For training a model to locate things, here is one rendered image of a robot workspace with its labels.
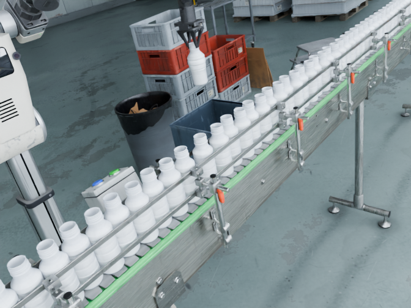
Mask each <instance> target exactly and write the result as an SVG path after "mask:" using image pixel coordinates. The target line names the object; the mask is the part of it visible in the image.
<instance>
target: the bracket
mask: <svg viewBox="0 0 411 308"><path fill-rule="evenodd" d="M400 11H401V13H402V15H401V20H402V21H400V22H399V23H400V25H399V26H404V25H405V21H403V20H404V19H406V18H410V20H411V16H406V15H404V13H405V9H401V10H400ZM384 34H385V36H384V38H383V39H378V38H375V36H376V35H377V31H372V32H371V36H374V38H372V43H373V45H371V50H376V49H377V45H375V43H377V42H383V44H384V52H383V67H379V66H378V65H377V63H378V61H377V60H376V67H377V68H382V71H383V75H378V74H377V71H378V69H377V68H376V75H377V76H382V80H383V83H385V82H386V79H387V78H388V75H387V70H388V67H387V50H390V47H391V42H396V39H389V36H388V32H386V33H384ZM403 41H405V35H403ZM405 42H409V45H410V48H404V45H405V43H403V46H402V47H403V48H404V49H405V50H409V54H410V55H411V33H410V41H405ZM337 66H339V60H333V61H332V67H335V69H333V74H335V76H334V77H332V79H333V82H332V83H337V82H339V76H337V74H339V73H345V74H346V77H347V101H342V99H341V96H342V95H341V93H340V94H339V100H340V101H341V102H343V103H346V106H347V111H345V110H342V109H341V106H342V104H341V102H340V103H339V110H341V111H342V112H346V116H347V119H351V116H352V115H353V113H354V112H353V111H352V105H353V104H354V103H353V101H351V82H352V84H354V81H355V74H360V73H361V71H355V70H353V67H351V63H348V64H347V69H346V70H340V68H337ZM276 107H277V109H276V110H279V111H281V112H279V113H278V115H279V118H280V119H281V120H280V121H279V122H277V123H278V128H283V129H284V128H285V127H286V126H287V120H283V119H285V118H286V117H289V118H292V122H294V125H295V141H296V149H293V148H292V147H291V139H289V140H288V141H287V146H288V148H290V150H289V151H288V154H289V159H291V160H292V161H296V162H297V163H296V166H297V167H298V171H302V167H303V166H304V165H305V162H304V160H303V154H304V151H303V150H302V149H301V143H300V131H303V120H309V117H307V116H302V115H301V112H300V111H298V107H297V106H295V107H293V109H294V113H293V114H287V113H286V112H285V111H283V109H285V108H286V103H285V102H278V103H277V104H276ZM291 150H293V151H296V153H295V155H296V157H297V160H296V159H293V158H292V151H291ZM160 160H161V159H156V160H155V162H156V164H157V166H153V165H150V166H149V167H151V168H153V169H154V170H155V173H156V175H158V174H160V173H161V170H160V167H159V161H160ZM190 171H191V174H192V175H191V176H192V177H196V179H195V183H196V186H199V187H198V188H197V189H196V190H195V192H196V197H199V198H203V197H204V196H206V195H207V194H208V192H207V188H205V187H203V186H204V185H205V186H208V187H209V191H210V193H212V194H213V195H214V198H215V204H216V208H217V213H218V219H219V221H218V220H217V219H216V214H215V209H214V208H213V209H212V210H210V215H211V219H214V222H213V223H212V224H213V230H214V232H215V231H216V232H217V234H219V235H222V239H221V242H222V243H223V244H224V247H225V248H228V247H229V243H230V242H231V241H232V237H231V235H230V233H229V229H230V225H229V223H227V222H225V221H224V214H223V208H222V204H221V203H224V192H227V193H228V192H229V191H230V189H229V188H227V187H224V186H222V185H221V180H220V179H217V175H216V174H211V175H210V179H211V182H207V181H205V178H202V177H200V176H201V175H202V174H203V169H202V167H201V166H197V165H195V166H194V167H193V168H191V169H190ZM223 191H224V192H223ZM217 223H219V224H220V226H219V227H218V224H217ZM218 229H219V231H220V232H219V231H218ZM42 284H43V285H44V287H45V290H46V291H48V292H49V293H50V294H51V296H52V298H53V300H54V301H55V302H56V303H57V304H56V305H55V306H54V307H55V308H84V304H83V302H82V300H81V298H80V297H78V296H76V295H75V296H73V294H72V292H70V291H68V292H66V293H64V291H62V290H61V289H60V287H61V286H62V284H61V282H60V280H59V278H58V277H56V276H55V275H54V274H52V275H51V276H50V277H48V278H47V279H45V280H44V281H43V282H42Z"/></svg>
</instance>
